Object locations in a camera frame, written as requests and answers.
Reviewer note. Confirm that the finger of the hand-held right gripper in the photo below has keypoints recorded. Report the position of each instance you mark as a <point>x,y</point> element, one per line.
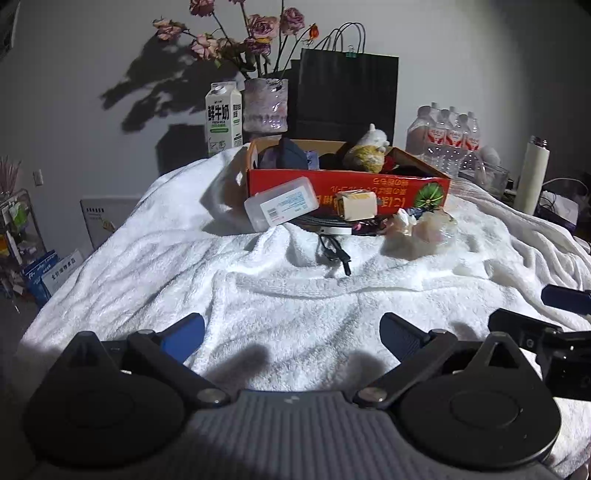
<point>565,299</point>
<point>517,325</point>

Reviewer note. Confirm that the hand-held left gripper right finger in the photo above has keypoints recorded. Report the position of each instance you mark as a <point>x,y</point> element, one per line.
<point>400,337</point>

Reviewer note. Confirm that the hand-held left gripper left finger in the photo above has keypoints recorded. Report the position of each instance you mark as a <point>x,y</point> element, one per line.
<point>184,339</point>

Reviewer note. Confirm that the iridescent clear pouch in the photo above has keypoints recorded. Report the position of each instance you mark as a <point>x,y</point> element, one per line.
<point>434,228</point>

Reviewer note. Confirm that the silver device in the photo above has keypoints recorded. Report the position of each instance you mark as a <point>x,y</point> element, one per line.
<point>323,228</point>

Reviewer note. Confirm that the small yellow box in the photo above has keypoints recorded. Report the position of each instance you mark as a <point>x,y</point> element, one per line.
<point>356,205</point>

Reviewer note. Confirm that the red cardboard box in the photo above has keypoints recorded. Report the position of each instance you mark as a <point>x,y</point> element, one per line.
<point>369,189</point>

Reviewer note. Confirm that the tissue pack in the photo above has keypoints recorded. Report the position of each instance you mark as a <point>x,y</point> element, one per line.
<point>561,207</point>

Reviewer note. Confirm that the white fleece blanket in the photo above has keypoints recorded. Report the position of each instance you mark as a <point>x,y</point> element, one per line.
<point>286,304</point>

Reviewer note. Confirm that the white crumpled trinket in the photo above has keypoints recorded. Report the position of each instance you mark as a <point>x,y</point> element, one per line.
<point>399,222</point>

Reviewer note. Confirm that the white thermos bottle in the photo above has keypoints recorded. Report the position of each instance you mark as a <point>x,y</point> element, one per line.
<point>531,177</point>

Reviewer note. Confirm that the clear glass cup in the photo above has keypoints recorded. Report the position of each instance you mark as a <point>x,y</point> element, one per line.
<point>493,181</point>

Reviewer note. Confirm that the white flat board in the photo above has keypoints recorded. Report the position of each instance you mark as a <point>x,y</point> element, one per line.
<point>104,221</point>

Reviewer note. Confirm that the blue white boxes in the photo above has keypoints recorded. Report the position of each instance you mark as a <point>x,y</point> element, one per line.
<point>48,274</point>

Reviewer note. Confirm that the white round ball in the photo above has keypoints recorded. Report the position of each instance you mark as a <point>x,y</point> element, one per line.
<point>489,154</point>

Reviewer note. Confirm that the clear plastic box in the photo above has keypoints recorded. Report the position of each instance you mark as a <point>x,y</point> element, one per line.
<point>280,203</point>

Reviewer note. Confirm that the white yellow plush toy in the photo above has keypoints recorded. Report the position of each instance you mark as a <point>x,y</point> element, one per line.
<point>367,150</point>

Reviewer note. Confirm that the pack of water bottles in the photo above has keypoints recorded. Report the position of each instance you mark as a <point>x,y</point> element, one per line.
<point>443,138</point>

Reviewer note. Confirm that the dark blue pouch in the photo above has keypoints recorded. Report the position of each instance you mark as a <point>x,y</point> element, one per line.
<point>291,154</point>

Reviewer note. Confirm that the white milk carton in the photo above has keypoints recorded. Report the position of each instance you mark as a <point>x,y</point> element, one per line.
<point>224,120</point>

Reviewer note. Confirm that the black paper bag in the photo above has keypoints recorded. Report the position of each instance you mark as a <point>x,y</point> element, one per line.
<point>348,97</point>

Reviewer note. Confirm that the pink glass vase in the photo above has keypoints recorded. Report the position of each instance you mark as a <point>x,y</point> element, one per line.
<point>265,106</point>

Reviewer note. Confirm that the green binder clip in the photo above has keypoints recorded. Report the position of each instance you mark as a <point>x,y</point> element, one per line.
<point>352,53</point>

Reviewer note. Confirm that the dried pink roses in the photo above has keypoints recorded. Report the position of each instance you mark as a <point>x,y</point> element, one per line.
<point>261,25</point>

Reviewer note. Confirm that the white wall outlet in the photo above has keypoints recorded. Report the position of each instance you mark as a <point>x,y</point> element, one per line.
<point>38,177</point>

